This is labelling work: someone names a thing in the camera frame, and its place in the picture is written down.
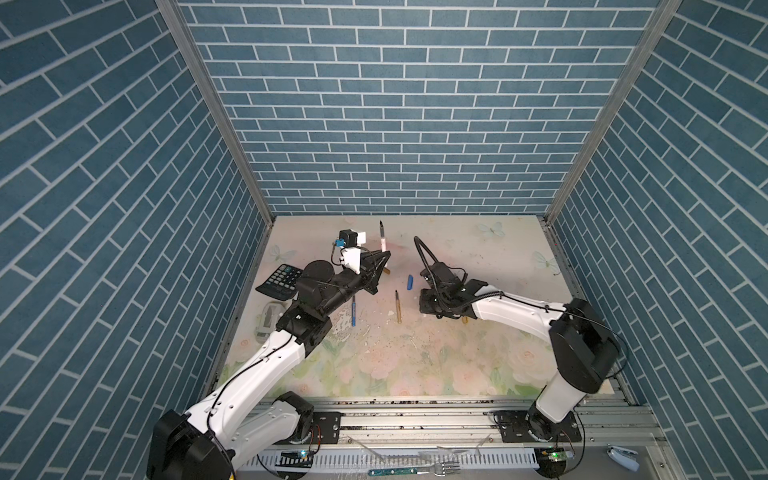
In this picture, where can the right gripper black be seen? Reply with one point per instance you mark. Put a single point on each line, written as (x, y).
(423, 303)

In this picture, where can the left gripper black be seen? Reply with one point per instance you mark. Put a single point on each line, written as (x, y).
(370, 278)

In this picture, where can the pink pen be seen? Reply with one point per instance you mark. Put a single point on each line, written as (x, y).
(383, 243)

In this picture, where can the tan pen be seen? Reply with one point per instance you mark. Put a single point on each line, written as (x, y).
(398, 308)

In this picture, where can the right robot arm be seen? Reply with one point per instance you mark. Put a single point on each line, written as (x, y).
(584, 348)

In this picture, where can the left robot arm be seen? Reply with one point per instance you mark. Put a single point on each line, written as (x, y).
(213, 438)

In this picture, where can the black calculator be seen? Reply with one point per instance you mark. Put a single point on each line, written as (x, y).
(281, 285)

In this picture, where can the white blue stapler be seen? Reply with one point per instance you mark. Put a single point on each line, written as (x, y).
(626, 458)

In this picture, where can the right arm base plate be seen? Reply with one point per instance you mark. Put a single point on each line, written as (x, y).
(518, 426)

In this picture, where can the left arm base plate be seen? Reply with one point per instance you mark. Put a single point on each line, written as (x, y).
(324, 428)

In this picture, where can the green handled fork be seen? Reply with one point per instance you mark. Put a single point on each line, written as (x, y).
(440, 469)

